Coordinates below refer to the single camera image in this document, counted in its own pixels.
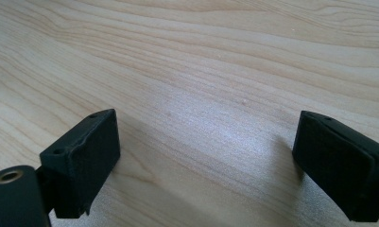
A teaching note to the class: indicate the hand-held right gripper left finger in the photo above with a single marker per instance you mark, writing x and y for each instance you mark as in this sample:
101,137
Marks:
83,164

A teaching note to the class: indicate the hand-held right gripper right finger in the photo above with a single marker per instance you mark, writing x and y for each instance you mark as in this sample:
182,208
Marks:
338,170

